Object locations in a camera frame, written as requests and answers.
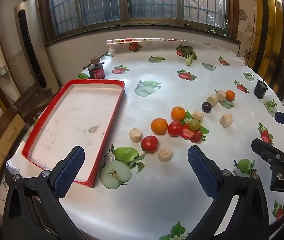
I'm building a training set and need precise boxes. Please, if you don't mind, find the wooden cabinet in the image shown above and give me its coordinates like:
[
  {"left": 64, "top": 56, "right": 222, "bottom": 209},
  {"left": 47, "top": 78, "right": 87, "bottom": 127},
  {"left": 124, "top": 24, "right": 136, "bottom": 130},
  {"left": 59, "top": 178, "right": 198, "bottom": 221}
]
[{"left": 0, "top": 106, "right": 32, "bottom": 213}]

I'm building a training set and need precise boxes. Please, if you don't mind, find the red jar with cork lid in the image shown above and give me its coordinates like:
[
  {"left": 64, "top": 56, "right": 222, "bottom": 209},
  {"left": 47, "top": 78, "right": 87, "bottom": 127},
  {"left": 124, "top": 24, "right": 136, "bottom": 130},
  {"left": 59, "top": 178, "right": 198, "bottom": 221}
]
[{"left": 89, "top": 57, "right": 106, "bottom": 80}]

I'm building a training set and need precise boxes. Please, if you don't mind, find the red rimmed white tray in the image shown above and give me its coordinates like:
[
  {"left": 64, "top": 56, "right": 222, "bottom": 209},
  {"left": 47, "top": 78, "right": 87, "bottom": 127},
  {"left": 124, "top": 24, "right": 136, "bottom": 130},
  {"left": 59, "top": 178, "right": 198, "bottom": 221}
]
[{"left": 22, "top": 79, "right": 125, "bottom": 188}]

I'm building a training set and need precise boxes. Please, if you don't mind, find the red tomato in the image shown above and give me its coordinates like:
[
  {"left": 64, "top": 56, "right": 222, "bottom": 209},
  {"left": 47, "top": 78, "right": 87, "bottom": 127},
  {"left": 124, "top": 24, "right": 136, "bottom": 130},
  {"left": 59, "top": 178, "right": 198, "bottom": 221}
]
[
  {"left": 167, "top": 121, "right": 183, "bottom": 137},
  {"left": 141, "top": 135, "right": 159, "bottom": 153}
]

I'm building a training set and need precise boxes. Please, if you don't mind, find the green leafy vegetable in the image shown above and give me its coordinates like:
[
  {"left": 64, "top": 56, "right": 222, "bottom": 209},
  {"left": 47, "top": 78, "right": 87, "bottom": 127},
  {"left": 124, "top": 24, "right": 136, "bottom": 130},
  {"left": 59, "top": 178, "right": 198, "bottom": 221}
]
[{"left": 178, "top": 44, "right": 198, "bottom": 66}]

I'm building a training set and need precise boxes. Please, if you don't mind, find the yellow door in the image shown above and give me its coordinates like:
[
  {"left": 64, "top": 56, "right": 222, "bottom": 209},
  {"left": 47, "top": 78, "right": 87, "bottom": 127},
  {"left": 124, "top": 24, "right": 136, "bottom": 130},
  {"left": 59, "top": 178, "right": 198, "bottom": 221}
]
[{"left": 253, "top": 0, "right": 284, "bottom": 95}]

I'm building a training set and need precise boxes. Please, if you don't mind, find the black cup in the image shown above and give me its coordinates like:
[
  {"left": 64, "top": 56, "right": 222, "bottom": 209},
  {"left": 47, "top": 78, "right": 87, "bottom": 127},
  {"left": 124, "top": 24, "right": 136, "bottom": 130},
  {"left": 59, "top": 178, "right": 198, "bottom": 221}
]
[{"left": 254, "top": 79, "right": 268, "bottom": 99}]

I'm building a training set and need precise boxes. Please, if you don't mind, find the barred window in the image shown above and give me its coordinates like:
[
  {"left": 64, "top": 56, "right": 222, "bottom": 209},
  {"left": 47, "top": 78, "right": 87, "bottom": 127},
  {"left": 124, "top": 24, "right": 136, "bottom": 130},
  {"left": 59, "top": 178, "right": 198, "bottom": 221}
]
[{"left": 37, "top": 0, "right": 240, "bottom": 43}]

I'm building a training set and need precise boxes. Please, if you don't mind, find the wooden chair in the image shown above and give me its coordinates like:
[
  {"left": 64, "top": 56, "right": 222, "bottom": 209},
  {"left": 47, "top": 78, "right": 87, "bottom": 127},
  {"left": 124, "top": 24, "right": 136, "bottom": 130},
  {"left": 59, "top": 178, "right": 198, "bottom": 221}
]
[{"left": 13, "top": 84, "right": 55, "bottom": 125}]

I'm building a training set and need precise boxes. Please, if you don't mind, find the white standing air conditioner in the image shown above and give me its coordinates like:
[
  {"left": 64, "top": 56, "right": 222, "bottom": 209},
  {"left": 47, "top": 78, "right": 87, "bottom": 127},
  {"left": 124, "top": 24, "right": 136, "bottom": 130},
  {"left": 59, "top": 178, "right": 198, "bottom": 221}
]
[{"left": 14, "top": 0, "right": 60, "bottom": 95}]

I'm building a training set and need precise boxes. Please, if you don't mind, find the green grape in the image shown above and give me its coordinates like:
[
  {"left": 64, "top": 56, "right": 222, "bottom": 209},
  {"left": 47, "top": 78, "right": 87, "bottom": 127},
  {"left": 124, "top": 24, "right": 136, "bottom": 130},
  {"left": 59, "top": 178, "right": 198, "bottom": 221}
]
[{"left": 188, "top": 119, "right": 201, "bottom": 131}]

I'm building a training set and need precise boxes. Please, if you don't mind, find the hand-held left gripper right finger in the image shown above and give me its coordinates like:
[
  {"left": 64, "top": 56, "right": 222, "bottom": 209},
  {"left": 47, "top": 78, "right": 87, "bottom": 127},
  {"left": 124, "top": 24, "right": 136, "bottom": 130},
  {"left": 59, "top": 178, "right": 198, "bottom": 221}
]
[{"left": 187, "top": 145, "right": 270, "bottom": 240}]

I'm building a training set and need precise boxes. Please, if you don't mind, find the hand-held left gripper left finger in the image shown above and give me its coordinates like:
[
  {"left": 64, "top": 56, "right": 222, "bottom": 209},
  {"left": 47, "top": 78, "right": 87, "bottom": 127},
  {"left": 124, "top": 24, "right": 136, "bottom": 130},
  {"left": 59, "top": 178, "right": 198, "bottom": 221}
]
[{"left": 2, "top": 145, "right": 86, "bottom": 240}]

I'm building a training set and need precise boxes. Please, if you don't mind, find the fruit print tablecloth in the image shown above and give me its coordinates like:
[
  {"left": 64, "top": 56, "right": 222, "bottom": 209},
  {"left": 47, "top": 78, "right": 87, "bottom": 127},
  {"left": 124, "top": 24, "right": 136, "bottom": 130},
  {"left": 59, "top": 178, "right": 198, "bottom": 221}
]
[{"left": 6, "top": 37, "right": 284, "bottom": 240}]

